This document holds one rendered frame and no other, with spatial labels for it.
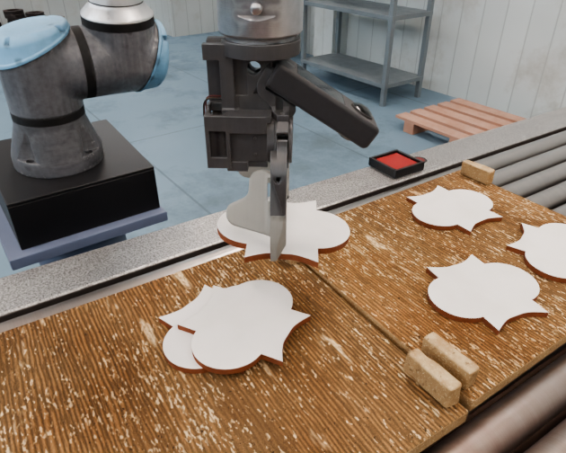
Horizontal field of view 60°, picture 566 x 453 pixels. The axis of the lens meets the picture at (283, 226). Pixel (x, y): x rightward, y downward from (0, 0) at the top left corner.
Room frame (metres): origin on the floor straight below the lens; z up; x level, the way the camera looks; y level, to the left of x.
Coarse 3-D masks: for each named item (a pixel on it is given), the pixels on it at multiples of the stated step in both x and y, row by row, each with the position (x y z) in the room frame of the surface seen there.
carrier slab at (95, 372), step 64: (64, 320) 0.42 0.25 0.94; (128, 320) 0.42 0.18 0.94; (320, 320) 0.42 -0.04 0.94; (0, 384) 0.33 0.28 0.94; (64, 384) 0.33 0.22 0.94; (128, 384) 0.33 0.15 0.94; (192, 384) 0.33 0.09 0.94; (256, 384) 0.33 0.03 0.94; (320, 384) 0.33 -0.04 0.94; (384, 384) 0.33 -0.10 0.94; (0, 448) 0.26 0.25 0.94; (64, 448) 0.26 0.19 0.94; (128, 448) 0.26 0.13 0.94; (192, 448) 0.26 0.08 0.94; (256, 448) 0.26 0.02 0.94; (320, 448) 0.26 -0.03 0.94; (384, 448) 0.26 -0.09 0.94
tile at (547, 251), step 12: (528, 228) 0.61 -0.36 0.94; (540, 228) 0.61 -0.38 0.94; (552, 228) 0.61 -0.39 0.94; (564, 228) 0.61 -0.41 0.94; (528, 240) 0.57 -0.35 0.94; (540, 240) 0.57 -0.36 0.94; (552, 240) 0.57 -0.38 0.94; (564, 240) 0.57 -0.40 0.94; (516, 252) 0.55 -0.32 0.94; (528, 252) 0.55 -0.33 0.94; (540, 252) 0.55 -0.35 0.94; (552, 252) 0.55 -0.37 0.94; (564, 252) 0.55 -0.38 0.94; (528, 264) 0.52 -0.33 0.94; (540, 264) 0.52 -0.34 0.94; (552, 264) 0.52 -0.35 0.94; (564, 264) 0.52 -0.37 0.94; (552, 276) 0.49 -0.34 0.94; (564, 276) 0.49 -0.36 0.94
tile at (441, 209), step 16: (432, 192) 0.72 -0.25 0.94; (448, 192) 0.72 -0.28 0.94; (464, 192) 0.72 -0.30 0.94; (416, 208) 0.67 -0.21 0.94; (432, 208) 0.67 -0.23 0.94; (448, 208) 0.67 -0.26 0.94; (464, 208) 0.67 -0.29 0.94; (480, 208) 0.67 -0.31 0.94; (432, 224) 0.62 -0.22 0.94; (448, 224) 0.62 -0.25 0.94; (464, 224) 0.62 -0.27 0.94; (480, 224) 0.63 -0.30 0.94
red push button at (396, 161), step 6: (384, 156) 0.90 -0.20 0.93; (390, 156) 0.90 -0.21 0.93; (396, 156) 0.90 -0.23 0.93; (402, 156) 0.90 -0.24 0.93; (384, 162) 0.87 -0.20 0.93; (390, 162) 0.87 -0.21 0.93; (396, 162) 0.87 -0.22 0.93; (402, 162) 0.87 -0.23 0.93; (408, 162) 0.87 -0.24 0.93; (414, 162) 0.87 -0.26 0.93; (396, 168) 0.84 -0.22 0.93
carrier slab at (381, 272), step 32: (416, 192) 0.73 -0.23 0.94; (480, 192) 0.73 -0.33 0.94; (512, 192) 0.73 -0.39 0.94; (352, 224) 0.63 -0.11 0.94; (384, 224) 0.63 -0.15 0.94; (416, 224) 0.63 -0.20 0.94; (512, 224) 0.63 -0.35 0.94; (544, 224) 0.63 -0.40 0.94; (320, 256) 0.55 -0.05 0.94; (352, 256) 0.55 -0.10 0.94; (384, 256) 0.55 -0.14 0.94; (416, 256) 0.55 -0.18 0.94; (448, 256) 0.55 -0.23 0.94; (480, 256) 0.55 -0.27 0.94; (512, 256) 0.55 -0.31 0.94; (352, 288) 0.48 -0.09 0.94; (384, 288) 0.48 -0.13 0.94; (416, 288) 0.48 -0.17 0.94; (544, 288) 0.48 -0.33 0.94; (384, 320) 0.42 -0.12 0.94; (416, 320) 0.42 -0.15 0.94; (448, 320) 0.42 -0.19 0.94; (544, 320) 0.42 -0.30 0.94; (480, 352) 0.37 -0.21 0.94; (512, 352) 0.37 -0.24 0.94; (544, 352) 0.37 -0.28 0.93; (480, 384) 0.33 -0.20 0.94
